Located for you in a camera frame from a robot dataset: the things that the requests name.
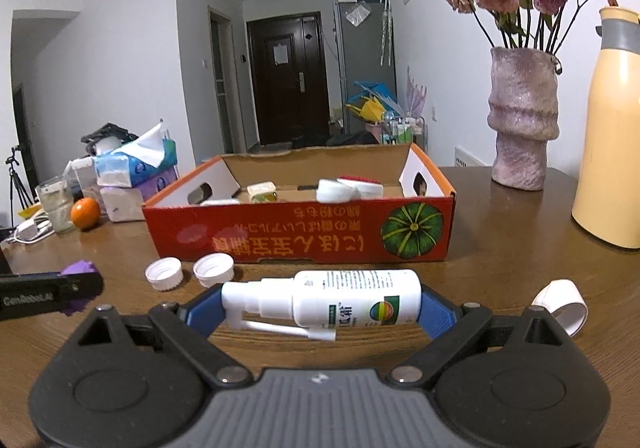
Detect grey refrigerator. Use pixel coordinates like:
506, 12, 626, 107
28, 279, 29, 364
334, 0, 396, 121

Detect pink textured vase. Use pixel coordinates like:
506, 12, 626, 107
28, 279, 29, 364
487, 47, 561, 191

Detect white spray bottle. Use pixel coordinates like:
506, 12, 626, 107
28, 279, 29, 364
221, 269, 422, 343

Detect hanging folded umbrella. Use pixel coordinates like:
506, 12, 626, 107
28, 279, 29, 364
379, 0, 393, 66

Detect purple plastic piece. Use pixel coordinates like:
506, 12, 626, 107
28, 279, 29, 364
59, 259, 98, 316

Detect purple tissue pack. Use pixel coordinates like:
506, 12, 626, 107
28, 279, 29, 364
132, 165, 181, 201

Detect orange cardboard box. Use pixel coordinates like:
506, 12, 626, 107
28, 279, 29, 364
141, 143, 457, 265

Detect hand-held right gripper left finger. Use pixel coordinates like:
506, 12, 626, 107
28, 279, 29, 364
65, 285, 251, 384

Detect black tripod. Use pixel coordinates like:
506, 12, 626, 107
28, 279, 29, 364
5, 145, 33, 214

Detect orange fruit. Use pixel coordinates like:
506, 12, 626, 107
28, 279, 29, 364
71, 197, 101, 230

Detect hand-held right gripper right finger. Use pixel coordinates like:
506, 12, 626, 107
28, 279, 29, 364
385, 285, 576, 386

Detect yellow thermos jug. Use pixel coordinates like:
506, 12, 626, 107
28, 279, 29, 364
571, 6, 640, 249

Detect purple feather decoration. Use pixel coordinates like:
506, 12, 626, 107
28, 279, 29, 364
406, 68, 427, 116

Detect clear glass cup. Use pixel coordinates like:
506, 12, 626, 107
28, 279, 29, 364
36, 178, 76, 235

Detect dark brown entrance door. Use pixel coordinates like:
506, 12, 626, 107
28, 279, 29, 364
246, 12, 331, 146

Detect wire trolley with bottles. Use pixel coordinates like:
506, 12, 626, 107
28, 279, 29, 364
382, 114, 428, 149

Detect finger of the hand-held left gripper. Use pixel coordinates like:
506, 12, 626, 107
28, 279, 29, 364
60, 273, 105, 311

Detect side door frame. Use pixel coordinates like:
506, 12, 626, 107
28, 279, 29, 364
209, 6, 235, 154

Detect clear plastic bag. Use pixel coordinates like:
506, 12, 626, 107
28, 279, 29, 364
345, 3, 372, 26

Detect white bottle cap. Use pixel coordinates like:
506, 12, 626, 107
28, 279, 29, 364
193, 253, 235, 287
145, 257, 185, 291

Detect black cloth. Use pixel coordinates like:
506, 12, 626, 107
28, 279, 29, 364
292, 131, 381, 149

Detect blue tissue pack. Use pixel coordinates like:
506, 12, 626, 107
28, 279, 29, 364
95, 123, 178, 188

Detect white power adapter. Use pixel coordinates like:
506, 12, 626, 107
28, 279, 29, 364
5, 218, 53, 244

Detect black folded holder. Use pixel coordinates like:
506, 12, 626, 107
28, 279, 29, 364
81, 123, 138, 144

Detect clear plastic storage container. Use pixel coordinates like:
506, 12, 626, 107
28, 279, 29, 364
65, 158, 101, 201

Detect white tissue pack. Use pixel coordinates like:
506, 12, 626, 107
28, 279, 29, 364
100, 185, 147, 223

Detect white tape roll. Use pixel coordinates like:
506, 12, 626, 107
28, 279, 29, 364
531, 279, 587, 338

